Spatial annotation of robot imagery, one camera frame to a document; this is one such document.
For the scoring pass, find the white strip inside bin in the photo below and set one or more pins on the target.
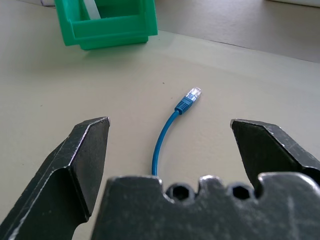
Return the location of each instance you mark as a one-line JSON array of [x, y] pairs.
[[92, 9]]

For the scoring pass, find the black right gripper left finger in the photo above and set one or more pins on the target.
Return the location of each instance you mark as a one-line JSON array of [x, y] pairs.
[[62, 180]]

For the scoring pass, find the green plastic bin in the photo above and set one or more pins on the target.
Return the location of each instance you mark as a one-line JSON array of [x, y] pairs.
[[110, 25]]

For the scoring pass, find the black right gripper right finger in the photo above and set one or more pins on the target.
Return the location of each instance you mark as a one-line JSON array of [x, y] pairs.
[[270, 150]]

